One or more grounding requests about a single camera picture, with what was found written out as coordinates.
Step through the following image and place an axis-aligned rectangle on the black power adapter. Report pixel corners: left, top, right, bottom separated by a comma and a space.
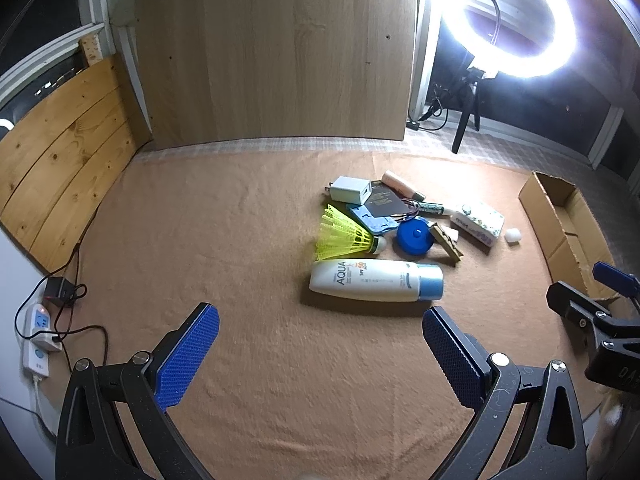
43, 276, 76, 309

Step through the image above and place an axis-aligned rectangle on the pine plank headboard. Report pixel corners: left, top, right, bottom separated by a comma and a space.
1, 55, 151, 271

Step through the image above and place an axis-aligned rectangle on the green white glue stick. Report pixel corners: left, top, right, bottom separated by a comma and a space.
416, 202, 461, 217

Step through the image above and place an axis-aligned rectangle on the blue round tape measure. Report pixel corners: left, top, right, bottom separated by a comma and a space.
396, 218, 435, 257

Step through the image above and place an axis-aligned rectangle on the white blue Aqua bottle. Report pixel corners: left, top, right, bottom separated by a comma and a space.
309, 259, 444, 302

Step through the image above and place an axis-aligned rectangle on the black card booklet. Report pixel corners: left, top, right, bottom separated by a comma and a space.
364, 181, 411, 218

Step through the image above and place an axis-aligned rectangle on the black tripod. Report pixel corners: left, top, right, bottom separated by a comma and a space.
450, 0, 504, 155

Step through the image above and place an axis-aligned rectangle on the patterned tissue pack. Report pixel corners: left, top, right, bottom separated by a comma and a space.
450, 205, 504, 247

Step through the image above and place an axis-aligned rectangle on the cardboard box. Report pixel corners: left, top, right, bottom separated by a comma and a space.
518, 171, 620, 306

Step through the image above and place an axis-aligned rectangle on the yellow plastic shuttlecock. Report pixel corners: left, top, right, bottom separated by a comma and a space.
316, 205, 386, 261

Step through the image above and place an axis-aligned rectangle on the white USB charger cube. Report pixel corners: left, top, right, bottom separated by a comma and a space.
326, 176, 372, 206

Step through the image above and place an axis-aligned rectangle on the white gloved right hand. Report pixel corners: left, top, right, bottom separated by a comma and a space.
587, 387, 636, 467

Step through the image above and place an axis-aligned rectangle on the white power strip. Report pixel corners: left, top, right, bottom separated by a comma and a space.
22, 304, 51, 379

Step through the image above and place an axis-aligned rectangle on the blue plastic phone stand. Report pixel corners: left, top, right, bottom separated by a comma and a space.
346, 204, 405, 236

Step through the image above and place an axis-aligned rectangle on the black power cable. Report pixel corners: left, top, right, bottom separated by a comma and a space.
13, 138, 154, 428

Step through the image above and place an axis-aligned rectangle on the white eraser block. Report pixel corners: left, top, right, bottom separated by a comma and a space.
504, 228, 522, 245

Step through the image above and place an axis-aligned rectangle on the light wood board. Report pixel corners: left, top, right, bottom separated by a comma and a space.
134, 0, 416, 148

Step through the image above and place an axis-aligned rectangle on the red hair tie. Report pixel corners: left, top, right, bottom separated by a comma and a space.
391, 199, 426, 224

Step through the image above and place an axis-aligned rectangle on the wooden clothespin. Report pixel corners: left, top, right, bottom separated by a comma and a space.
430, 223, 463, 262

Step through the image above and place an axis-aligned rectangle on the ring light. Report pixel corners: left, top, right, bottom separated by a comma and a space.
436, 0, 577, 79

